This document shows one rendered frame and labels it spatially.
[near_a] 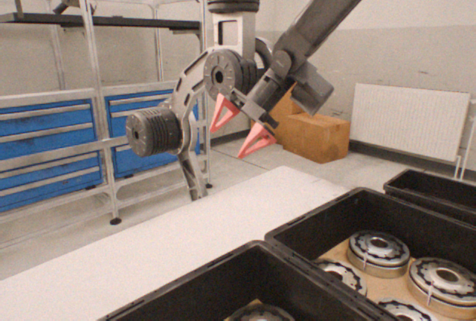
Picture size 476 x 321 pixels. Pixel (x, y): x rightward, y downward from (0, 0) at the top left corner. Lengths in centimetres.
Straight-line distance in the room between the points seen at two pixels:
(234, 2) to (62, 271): 76
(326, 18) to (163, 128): 85
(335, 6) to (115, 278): 72
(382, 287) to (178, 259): 48
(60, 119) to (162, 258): 143
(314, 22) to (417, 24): 311
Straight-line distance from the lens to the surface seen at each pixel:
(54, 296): 87
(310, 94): 62
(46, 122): 214
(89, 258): 95
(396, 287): 65
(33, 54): 297
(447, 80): 354
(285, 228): 56
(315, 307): 49
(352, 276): 60
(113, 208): 243
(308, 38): 54
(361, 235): 71
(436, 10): 358
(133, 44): 324
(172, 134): 126
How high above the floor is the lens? 123
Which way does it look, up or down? 19 degrees down
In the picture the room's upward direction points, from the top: straight up
